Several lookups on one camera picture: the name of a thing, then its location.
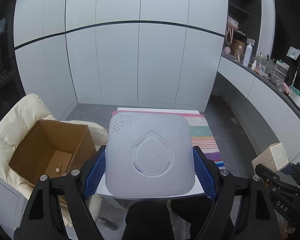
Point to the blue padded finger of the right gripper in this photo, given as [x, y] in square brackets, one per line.
[292, 170]

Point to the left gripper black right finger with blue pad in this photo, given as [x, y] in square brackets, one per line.
[241, 206]

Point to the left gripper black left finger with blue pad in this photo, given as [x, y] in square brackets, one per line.
[42, 218]

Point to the cream cardboard cosmetic box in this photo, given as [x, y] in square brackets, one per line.
[274, 157]

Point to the small glass foundation bottle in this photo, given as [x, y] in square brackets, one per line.
[58, 167]

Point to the translucent square plastic lid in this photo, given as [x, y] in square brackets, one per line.
[149, 155]

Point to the white curved counter shelf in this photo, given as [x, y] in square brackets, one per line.
[268, 114]

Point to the brown cardboard box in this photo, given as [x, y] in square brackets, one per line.
[49, 142]

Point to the cream padded chair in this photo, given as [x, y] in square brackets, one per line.
[17, 123]

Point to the striped colourful cloth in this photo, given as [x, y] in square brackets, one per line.
[201, 134]

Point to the white spray bottle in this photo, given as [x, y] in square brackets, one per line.
[247, 56]

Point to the pink plush bag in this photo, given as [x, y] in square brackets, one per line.
[231, 26]

